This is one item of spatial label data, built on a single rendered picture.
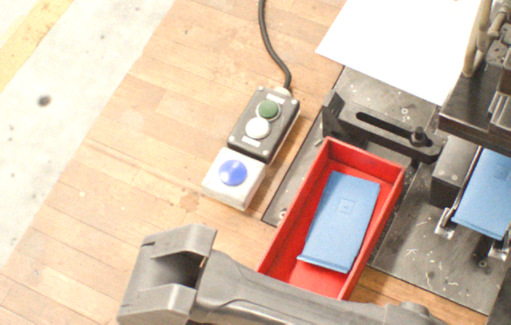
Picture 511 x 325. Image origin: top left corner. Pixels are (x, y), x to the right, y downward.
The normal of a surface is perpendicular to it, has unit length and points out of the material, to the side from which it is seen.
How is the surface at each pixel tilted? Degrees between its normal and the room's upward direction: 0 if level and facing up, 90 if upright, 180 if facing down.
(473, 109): 0
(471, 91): 0
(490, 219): 0
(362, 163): 90
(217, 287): 17
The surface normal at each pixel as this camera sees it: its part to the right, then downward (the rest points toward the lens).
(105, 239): -0.07, -0.48
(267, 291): 0.22, -0.40
